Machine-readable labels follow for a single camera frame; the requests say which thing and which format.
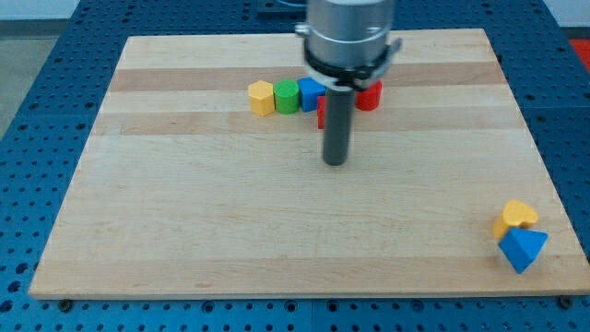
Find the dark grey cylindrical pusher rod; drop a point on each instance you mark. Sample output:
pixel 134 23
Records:
pixel 338 111

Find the red star block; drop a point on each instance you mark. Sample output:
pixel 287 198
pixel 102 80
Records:
pixel 320 112

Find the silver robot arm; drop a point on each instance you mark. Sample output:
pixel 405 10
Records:
pixel 346 48

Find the yellow heart block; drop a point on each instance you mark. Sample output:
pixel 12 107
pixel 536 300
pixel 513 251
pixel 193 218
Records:
pixel 514 214

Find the blue triangle block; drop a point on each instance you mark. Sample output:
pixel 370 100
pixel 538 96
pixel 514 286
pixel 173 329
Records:
pixel 521 247

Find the red cylinder block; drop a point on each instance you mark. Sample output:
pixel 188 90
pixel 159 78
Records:
pixel 369 99

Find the blue cube block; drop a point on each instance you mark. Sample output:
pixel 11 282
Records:
pixel 310 91

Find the green cylinder block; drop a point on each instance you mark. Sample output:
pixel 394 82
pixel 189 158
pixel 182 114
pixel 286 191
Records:
pixel 287 96

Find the yellow hexagon block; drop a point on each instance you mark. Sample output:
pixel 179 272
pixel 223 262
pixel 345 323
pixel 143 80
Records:
pixel 262 98

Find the wooden board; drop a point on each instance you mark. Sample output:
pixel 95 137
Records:
pixel 181 192

